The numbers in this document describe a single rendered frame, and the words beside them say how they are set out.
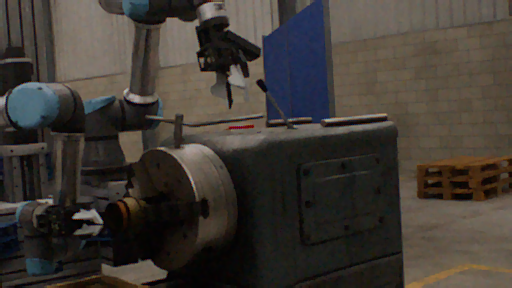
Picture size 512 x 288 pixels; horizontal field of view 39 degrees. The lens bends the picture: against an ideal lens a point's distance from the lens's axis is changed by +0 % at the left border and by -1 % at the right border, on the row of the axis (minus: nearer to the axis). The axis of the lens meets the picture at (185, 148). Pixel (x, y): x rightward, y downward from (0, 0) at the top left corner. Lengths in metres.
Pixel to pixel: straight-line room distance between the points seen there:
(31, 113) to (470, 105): 11.16
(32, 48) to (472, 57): 10.63
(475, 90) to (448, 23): 1.22
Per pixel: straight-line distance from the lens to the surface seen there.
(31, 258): 1.95
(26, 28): 2.52
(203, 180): 1.75
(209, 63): 1.77
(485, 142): 12.58
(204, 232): 1.74
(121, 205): 1.75
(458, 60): 12.75
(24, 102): 1.86
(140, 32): 2.31
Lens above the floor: 1.33
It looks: 3 degrees down
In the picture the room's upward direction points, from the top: 4 degrees counter-clockwise
